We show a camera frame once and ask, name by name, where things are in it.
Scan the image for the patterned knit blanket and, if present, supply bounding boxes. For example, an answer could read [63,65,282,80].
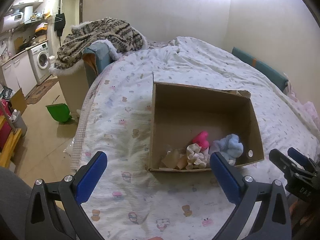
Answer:
[49,17,148,76]

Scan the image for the green dustpan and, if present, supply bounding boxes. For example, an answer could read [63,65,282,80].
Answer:
[46,95,72,123]

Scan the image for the pink fluffy scrunchie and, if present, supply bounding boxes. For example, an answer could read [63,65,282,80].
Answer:
[192,131,210,153]

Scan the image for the teal bed headboard cushion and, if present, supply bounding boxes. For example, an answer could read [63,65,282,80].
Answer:
[232,47,289,92]

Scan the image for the brown door mat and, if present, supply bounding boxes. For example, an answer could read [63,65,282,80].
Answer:
[26,79,58,105]

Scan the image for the beige lace scrunchie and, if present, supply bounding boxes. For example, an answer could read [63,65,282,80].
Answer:
[159,150,188,170]

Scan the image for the white kitchen cabinet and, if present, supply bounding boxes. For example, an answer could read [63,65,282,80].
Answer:
[1,51,37,98]

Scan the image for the grey cup with bottle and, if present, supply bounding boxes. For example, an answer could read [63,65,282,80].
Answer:
[10,109,28,137]

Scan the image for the black hanging clothes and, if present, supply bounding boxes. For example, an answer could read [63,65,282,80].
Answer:
[54,13,66,37]

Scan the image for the cream satin scrunchie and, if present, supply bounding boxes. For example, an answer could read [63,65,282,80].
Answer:
[186,144,206,170]

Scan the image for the yellow wooden rack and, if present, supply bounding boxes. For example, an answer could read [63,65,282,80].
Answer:
[0,115,22,168]

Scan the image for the white washing machine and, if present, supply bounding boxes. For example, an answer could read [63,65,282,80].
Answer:
[28,42,50,86]

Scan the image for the light blue fluffy scrunchie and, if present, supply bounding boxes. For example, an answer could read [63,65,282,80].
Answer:
[209,134,244,166]

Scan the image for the white microwave oven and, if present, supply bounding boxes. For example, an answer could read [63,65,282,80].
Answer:
[1,12,23,32]

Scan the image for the brown cardboard box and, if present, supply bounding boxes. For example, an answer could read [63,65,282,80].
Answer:
[148,81,264,172]

